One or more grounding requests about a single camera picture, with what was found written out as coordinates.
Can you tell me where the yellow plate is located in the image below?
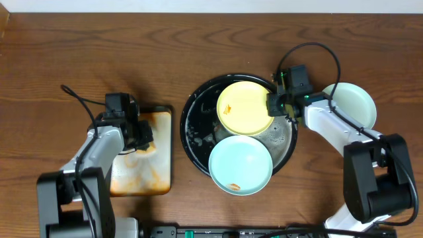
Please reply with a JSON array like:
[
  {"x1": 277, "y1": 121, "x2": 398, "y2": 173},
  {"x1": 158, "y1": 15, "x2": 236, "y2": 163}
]
[{"x1": 216, "y1": 81, "x2": 274, "y2": 136}]

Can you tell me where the light green plate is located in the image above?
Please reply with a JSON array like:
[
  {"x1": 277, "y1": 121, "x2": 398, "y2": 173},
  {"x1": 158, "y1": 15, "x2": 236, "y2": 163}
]
[{"x1": 332, "y1": 83, "x2": 377, "y2": 129}]

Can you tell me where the light blue plate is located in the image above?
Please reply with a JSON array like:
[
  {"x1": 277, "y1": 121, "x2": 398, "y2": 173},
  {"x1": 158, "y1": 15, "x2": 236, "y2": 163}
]
[{"x1": 208, "y1": 136, "x2": 273, "y2": 196}]

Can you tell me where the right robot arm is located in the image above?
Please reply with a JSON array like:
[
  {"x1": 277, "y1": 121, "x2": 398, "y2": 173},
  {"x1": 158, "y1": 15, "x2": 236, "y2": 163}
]
[{"x1": 266, "y1": 83, "x2": 419, "y2": 237}]

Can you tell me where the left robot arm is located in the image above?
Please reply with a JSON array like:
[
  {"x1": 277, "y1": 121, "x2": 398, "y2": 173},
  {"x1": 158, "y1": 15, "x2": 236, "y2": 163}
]
[{"x1": 36, "y1": 112, "x2": 153, "y2": 238}]

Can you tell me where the rectangular black soapy tray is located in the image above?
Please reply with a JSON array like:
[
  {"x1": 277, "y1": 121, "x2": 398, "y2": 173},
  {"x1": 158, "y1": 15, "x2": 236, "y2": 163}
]
[{"x1": 110, "y1": 106, "x2": 173, "y2": 197}]

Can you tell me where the round black tray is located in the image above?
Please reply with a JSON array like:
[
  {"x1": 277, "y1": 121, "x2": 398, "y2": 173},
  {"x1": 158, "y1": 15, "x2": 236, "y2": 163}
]
[{"x1": 180, "y1": 73, "x2": 298, "y2": 176}]

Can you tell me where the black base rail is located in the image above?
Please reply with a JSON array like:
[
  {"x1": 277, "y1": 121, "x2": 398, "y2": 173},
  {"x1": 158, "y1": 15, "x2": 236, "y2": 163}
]
[{"x1": 112, "y1": 217, "x2": 397, "y2": 238}]

